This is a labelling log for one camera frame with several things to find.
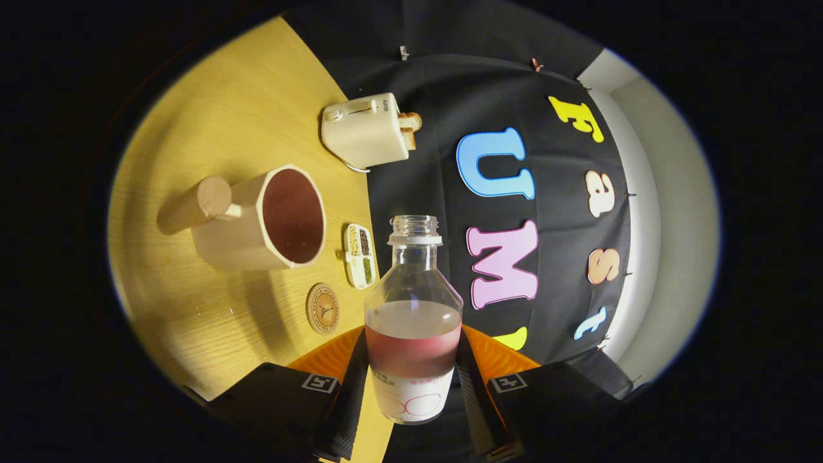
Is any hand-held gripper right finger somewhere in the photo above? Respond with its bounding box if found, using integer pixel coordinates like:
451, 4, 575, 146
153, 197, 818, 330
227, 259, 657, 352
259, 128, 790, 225
452, 325, 637, 463

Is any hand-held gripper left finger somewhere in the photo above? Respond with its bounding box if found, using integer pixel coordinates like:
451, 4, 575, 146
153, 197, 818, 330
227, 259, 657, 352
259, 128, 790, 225
204, 325, 372, 462

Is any clear juice bottle pink label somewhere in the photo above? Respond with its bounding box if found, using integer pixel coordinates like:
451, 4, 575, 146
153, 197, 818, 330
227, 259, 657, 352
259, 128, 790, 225
364, 215, 464, 425

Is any round wooden coaster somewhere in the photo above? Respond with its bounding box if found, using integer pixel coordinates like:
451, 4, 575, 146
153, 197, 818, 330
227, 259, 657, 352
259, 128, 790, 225
305, 283, 340, 336

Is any cream cup wooden handle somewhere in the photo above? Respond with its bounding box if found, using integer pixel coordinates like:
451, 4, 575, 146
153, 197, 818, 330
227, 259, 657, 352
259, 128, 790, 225
157, 164, 327, 272

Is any white divided bean dish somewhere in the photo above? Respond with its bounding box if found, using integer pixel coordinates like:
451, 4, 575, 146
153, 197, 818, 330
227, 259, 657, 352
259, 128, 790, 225
343, 222, 379, 289

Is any wooden table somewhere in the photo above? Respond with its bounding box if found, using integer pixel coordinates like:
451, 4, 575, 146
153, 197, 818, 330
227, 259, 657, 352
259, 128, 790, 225
108, 16, 393, 463

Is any black backdrop cloth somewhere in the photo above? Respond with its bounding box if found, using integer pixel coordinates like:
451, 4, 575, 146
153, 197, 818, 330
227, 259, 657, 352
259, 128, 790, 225
283, 0, 637, 463

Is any cream toaster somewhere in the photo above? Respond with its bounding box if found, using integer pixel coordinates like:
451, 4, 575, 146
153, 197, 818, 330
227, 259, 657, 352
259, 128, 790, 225
320, 93, 411, 170

